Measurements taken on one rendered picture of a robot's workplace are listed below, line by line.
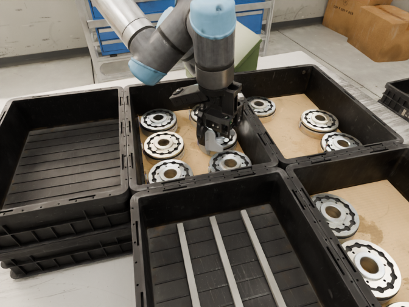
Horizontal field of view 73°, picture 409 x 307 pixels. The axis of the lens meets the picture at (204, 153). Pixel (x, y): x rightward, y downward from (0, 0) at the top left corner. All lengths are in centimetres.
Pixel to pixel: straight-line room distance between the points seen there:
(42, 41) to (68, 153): 280
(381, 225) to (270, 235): 23
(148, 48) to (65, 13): 285
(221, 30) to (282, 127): 43
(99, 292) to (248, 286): 33
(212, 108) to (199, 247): 29
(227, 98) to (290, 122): 35
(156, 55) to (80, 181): 34
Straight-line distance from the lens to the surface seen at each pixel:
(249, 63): 104
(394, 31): 357
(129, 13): 65
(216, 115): 59
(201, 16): 48
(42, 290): 75
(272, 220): 61
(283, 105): 93
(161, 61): 60
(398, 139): 75
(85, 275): 73
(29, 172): 80
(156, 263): 55
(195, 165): 69
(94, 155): 77
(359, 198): 71
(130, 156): 59
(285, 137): 80
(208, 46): 50
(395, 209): 73
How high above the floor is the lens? 132
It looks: 43 degrees down
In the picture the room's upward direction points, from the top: straight up
